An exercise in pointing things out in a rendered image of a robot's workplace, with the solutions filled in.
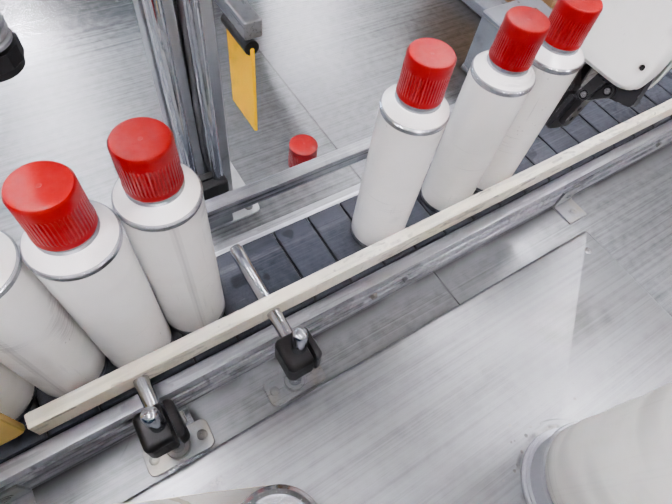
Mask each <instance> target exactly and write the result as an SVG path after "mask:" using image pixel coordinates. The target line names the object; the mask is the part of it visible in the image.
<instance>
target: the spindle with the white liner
mask: <svg viewBox="0 0 672 504"><path fill-rule="evenodd" d="M521 480H522V488H523V493H524V496H525V499H526V502H527V504H672V382H671V383H668V384H666V385H664V386H662V387H659V388H657V389H655V390H653V391H651V392H649V393H647V394H645V395H643V396H640V397H638V398H635V399H632V400H629V401H626V402H624V403H621V404H619V405H616V406H614V407H612V408H610V409H608V410H606V411H604V412H602V413H599V414H596V415H593V416H591V417H588V418H585V419H583V420H581V421H576V422H572V423H569V424H567V425H564V426H562V427H561V428H555V429H552V430H549V431H546V432H544V433H542V434H541V435H539V436H538V437H537V438H536V439H535V440H534V441H533V442H532V443H531V444H530V446H529V447H528V449H527V451H526V453H525V456H524V459H523V463H522V470H521Z"/></svg>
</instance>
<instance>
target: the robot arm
mask: <svg viewBox="0 0 672 504"><path fill-rule="evenodd" d="M601 1H602V3H603V10H602V12H601V13H600V15H599V17H598V18H597V20H596V22H595V23H594V25H593V27H592V28H591V30H590V32H589V33H588V35H587V37H586V38H585V40H584V42H583V44H582V46H581V49H582V51H583V54H584V58H585V60H584V64H583V66H582V67H581V69H580V70H579V71H578V73H577V74H576V76H575V77H574V79H573V81H572V82H571V84H570V85H569V87H568V88H567V90H566V92H565V93H564V95H563V96H562V98H561V99H560V101H559V103H558V104H557V106H556V107H555V109H554V111H553V112H552V114H551V115H550V117H549V118H548V120H547V122H546V123H545V125H546V126H547V127H548V128H559V127H562V126H567V125H569V124H570V123H571V122H572V121H573V120H574V118H575V117H576V116H577V115H578V114H579V113H580V112H581V111H582V109H583V108H584V107H585V106H586V105H587V104H588V103H589V102H590V101H594V100H600V99H607V98H609V99H612V100H613V101H615V102H618V103H620V104H622V105H624V106H627V107H634V106H637V105H638V104H639V102H640V100H641V99H642V97H643V96H644V94H645V92H646V91H647V90H648V89H650V88H652V87H653V86H654V85H655V84H656V83H658V82H659V81H660V80H661V79H662V78H663V77H664V76H665V75H666V73H667V72H668V71H669V70H670V69H671V68H672V0H601ZM592 68H593V69H594V70H596V71H597V72H598V74H597V75H595V76H594V77H593V78H592V79H591V80H590V81H589V82H588V83H587V84H586V85H584V86H583V87H582V88H581V89H579V88H580V87H581V84H582V83H583V82H584V80H585V78H586V77H587V75H588V74H589V72H590V71H591V69H592Z"/></svg>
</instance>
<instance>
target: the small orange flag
mask: <svg viewBox="0 0 672 504"><path fill-rule="evenodd" d="M221 22H222V23H223V25H224V26H225V27H226V30H227V40H228V51H229V62H230V73H231V84H232V95H233V100H234V102H235V103H236V105H237V106H238V107H239V109H240V110H241V112H242V113H243V115H244V116H245V117H246V119H247V120H248V122H249V123H250V125H251V126H252V127H253V129H254V130H255V131H257V130H258V126H257V101H256V75H255V53H256V52H257V51H258V49H259V44H258V43H257V41H256V40H255V39H250V40H244V38H243V37H242V36H241V34H240V33H239V32H238V31H237V29H236V28H235V27H234V25H233V24H232V23H231V22H230V20H229V19H228V18H227V16H226V15H225V14H224V13H223V14H222V16H221Z"/></svg>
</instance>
